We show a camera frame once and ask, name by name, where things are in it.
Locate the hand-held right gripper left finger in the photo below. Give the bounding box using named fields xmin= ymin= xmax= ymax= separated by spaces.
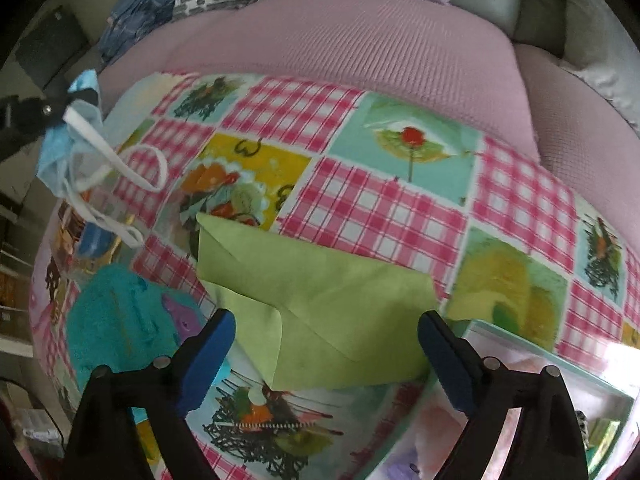
xmin=60 ymin=308 xmax=237 ymax=480

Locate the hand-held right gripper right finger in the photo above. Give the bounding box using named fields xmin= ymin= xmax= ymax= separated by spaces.
xmin=417 ymin=310 xmax=590 ymax=480

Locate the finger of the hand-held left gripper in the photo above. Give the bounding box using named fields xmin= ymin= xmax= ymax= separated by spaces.
xmin=0 ymin=87 xmax=101 ymax=161

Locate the blue face mask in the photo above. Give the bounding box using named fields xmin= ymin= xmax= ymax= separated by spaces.
xmin=36 ymin=69 xmax=168 ymax=248

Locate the teal shallow cardboard box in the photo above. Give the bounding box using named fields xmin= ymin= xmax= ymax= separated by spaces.
xmin=377 ymin=320 xmax=638 ymax=480

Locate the teal towel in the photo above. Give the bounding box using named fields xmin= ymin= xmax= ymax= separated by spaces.
xmin=65 ymin=264 xmax=233 ymax=423

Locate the green cloth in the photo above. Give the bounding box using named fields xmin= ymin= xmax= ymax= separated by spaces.
xmin=195 ymin=211 xmax=451 ymax=392

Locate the black flat object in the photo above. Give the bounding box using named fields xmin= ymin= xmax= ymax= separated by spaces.
xmin=14 ymin=5 xmax=98 ymax=93

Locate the blue clothing pile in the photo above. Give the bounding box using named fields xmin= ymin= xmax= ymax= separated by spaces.
xmin=97 ymin=0 xmax=181 ymax=63

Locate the pink checkered printed tablecloth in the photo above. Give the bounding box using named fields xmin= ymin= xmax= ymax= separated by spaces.
xmin=30 ymin=71 xmax=640 ymax=480

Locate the pink ribbed sofa cover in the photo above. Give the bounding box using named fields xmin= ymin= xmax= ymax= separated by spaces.
xmin=97 ymin=0 xmax=640 ymax=241

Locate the light grey pillow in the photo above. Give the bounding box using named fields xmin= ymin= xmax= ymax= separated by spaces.
xmin=560 ymin=0 xmax=640 ymax=126

